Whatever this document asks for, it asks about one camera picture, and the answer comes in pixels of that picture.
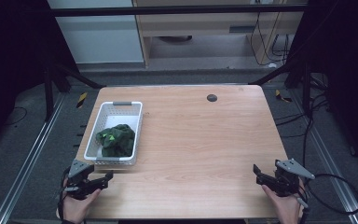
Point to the black metal stand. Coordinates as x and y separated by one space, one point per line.
48 93
306 90

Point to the black horizontal frame bar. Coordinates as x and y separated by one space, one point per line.
167 10

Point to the aluminium floor rail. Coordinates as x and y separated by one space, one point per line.
326 161
28 161

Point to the person's right hand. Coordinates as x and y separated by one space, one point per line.
289 207

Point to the dark green cloth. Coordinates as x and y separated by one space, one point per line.
118 141

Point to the light wooden desk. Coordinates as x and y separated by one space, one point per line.
199 23

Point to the person's left hand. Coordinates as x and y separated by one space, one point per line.
76 208

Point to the dark round table grommet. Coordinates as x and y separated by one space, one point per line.
212 98

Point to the white perforated plastic basket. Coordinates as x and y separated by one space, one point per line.
118 115

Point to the yellow black striped tape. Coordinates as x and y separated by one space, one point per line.
281 96
81 99

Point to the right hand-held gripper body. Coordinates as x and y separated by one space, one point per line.
287 180

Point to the black curtain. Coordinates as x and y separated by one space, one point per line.
348 77
12 62

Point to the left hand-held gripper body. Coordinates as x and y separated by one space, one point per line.
80 169

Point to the white cabinet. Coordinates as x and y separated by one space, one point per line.
99 37

